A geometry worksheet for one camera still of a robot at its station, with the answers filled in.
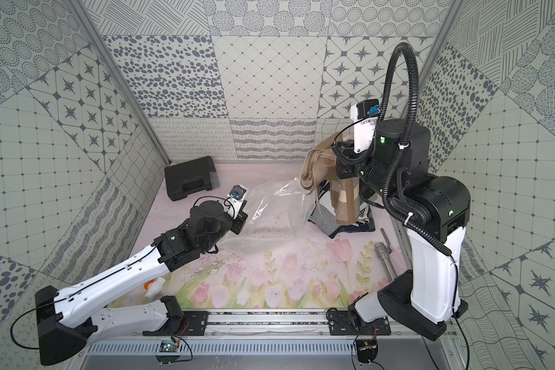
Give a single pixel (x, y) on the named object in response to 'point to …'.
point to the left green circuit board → (169, 346)
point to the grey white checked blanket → (326, 221)
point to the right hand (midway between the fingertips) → (342, 149)
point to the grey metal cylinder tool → (383, 250)
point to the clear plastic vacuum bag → (277, 211)
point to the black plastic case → (191, 176)
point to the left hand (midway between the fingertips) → (249, 203)
